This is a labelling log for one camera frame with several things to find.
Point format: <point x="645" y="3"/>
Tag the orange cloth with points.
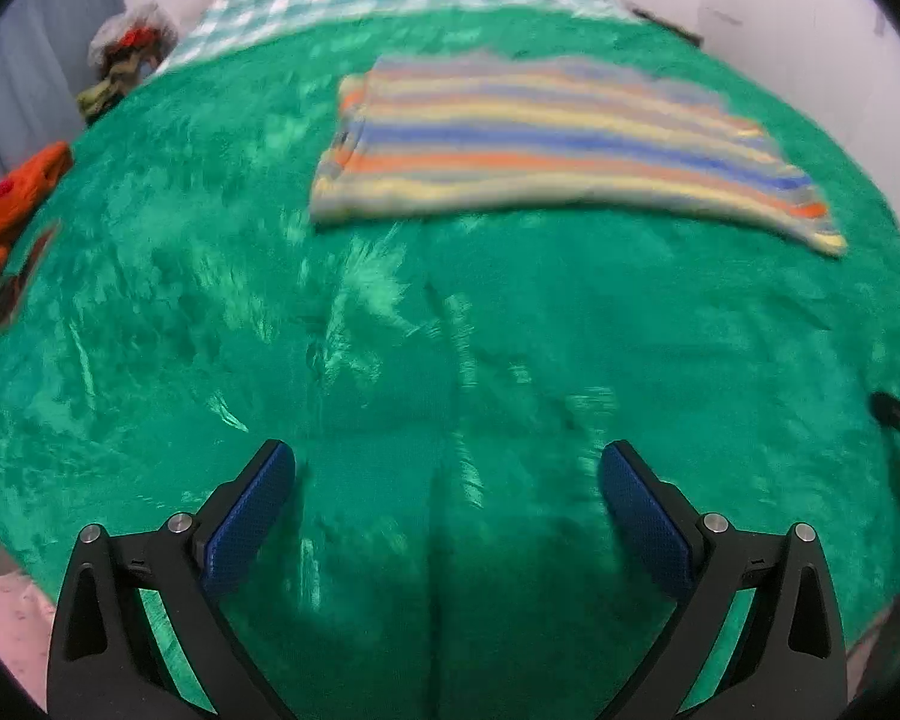
<point x="15" y="195"/>

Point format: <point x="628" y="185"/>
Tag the grey-blue curtain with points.
<point x="30" y="90"/>

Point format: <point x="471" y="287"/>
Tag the bag of clothes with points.
<point x="131" y="52"/>

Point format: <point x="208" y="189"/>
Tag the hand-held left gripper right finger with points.
<point x="645" y="517"/>

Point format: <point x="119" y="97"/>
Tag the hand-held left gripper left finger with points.
<point x="247" y="517"/>

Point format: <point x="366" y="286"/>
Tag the striped small shirt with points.
<point x="570" y="142"/>

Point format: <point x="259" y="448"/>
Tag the green fuzzy blanket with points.
<point x="420" y="352"/>

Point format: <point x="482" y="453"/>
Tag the dark bed frame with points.
<point x="671" y="26"/>

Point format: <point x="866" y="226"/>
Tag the green checked bed sheet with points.
<point x="307" y="4"/>

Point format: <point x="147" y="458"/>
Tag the pink cloth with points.
<point x="7" y="637"/>

